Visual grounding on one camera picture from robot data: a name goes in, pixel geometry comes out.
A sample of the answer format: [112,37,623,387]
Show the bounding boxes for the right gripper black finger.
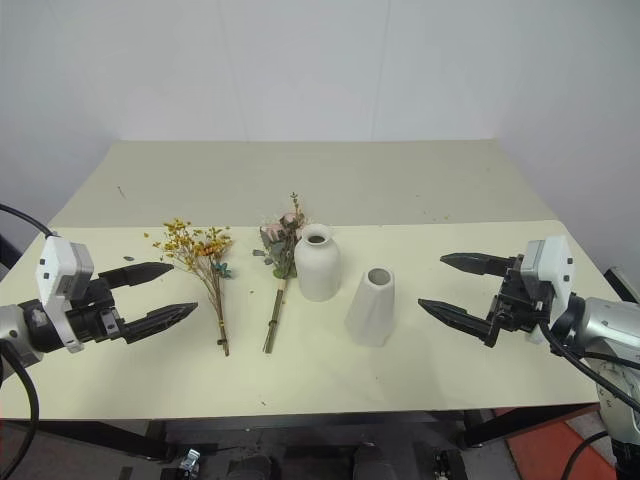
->
[439,252,517,279]
[417,297,495,347]

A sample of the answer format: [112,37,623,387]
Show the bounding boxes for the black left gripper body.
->
[62,277,129,347]

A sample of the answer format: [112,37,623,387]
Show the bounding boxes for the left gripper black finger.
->
[121,301,200,347]
[98,261,176,301]

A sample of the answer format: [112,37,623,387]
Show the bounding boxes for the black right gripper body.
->
[481,254,547,350]

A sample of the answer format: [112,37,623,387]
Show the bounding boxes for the white tapered ceramic vase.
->
[344,266,397,348]

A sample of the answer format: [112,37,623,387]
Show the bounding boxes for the white round-bodied ceramic vase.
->
[293,223,343,303]

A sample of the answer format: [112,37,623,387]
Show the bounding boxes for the yellow dried flower bouquet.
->
[151,216,235,358]

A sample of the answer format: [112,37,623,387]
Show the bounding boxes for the red floor mat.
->
[492,407,624,480]

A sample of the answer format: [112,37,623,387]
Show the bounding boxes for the metal caster wheel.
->
[178,447,202,476]

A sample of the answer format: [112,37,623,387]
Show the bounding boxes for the pink flower bouquet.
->
[251,190,307,356]

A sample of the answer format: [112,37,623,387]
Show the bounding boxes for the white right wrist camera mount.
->
[518,234,575,347]

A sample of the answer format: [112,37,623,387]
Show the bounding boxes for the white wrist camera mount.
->
[36,234,96,355]
[518,234,575,347]

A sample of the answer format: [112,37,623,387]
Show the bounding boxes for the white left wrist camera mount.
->
[36,234,96,355]

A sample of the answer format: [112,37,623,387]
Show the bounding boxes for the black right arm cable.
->
[538,319,640,480]

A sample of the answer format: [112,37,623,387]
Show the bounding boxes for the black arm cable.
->
[538,319,640,480]
[0,202,57,474]

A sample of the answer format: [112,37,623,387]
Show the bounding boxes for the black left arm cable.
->
[0,202,57,474]

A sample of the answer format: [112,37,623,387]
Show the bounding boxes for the black table frame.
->
[0,397,604,464]

